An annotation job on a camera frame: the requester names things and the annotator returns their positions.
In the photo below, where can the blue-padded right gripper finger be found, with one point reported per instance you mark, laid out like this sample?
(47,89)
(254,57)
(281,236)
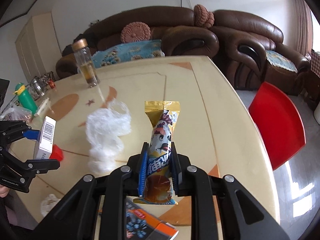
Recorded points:
(173,169)
(142,169)

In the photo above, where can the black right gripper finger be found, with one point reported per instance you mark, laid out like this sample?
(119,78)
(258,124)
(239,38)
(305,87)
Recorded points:
(42,166)

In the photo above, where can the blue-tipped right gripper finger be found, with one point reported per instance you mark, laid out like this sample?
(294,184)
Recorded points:
(31,134)

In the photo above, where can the white barcode carton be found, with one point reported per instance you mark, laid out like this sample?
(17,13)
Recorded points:
(44,143)

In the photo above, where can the gold snack wrapper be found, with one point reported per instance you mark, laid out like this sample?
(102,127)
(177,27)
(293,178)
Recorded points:
(163,116)

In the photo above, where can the small red box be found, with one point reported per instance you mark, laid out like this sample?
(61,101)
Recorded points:
(57,153)

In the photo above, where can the black orange gel-ball box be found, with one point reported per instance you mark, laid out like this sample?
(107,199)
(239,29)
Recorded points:
(142,225)

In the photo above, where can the person's left hand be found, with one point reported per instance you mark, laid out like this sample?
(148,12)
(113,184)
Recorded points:
(4,191)

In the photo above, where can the clear bag of snacks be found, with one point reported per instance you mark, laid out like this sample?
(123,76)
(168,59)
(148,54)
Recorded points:
(16,113)

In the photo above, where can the white comb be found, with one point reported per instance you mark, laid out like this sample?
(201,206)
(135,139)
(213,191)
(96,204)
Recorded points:
(43,108)

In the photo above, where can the green plastic bottle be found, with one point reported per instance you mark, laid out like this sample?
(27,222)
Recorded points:
(25,98)

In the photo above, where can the crumpled white tissue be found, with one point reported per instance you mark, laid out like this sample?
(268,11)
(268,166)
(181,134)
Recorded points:
(48,203)

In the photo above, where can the glass teapot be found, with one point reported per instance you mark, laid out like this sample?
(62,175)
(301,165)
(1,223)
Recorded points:
(39,86)

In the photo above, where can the white plastic bag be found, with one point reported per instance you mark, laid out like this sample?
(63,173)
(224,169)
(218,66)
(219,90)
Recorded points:
(104,129)

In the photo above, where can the small red ornament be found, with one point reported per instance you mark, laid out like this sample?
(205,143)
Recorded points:
(51,84)

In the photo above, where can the glass bottle with gold cap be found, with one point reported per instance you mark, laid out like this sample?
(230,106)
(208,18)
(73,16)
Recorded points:
(84,62)

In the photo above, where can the red plastic chair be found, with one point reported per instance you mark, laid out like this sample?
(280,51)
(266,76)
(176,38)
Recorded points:
(279,123)

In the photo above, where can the blue floral sofa cover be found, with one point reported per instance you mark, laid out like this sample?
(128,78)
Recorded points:
(127,52)

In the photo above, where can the round pink cushion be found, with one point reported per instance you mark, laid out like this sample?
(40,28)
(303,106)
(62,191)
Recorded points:
(135,32)

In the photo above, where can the brown leather armchair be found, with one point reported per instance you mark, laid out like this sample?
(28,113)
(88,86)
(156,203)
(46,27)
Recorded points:
(244,39)

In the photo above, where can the blue floral armchair cover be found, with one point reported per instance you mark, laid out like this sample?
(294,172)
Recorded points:
(277,60)

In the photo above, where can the pink cushion on sofa back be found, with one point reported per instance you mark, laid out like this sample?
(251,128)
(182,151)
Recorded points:
(203,17)

